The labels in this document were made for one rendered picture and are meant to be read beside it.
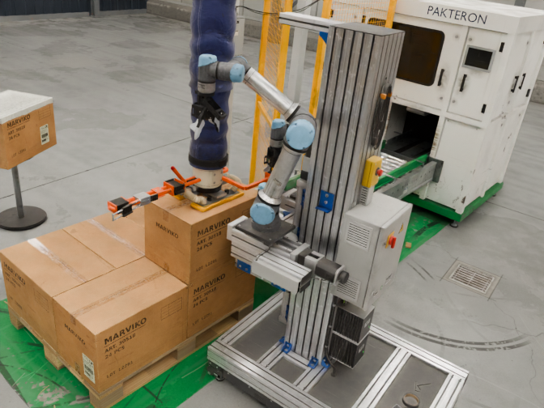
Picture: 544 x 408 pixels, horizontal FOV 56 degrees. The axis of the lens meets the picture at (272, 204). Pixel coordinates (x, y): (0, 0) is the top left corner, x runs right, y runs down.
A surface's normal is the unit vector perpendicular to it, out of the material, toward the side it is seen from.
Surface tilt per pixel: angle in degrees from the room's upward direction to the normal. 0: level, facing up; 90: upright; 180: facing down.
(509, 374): 0
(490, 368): 0
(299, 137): 83
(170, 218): 90
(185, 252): 90
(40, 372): 0
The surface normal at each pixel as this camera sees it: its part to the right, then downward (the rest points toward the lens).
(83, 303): 0.10, -0.88
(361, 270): -0.58, 0.33
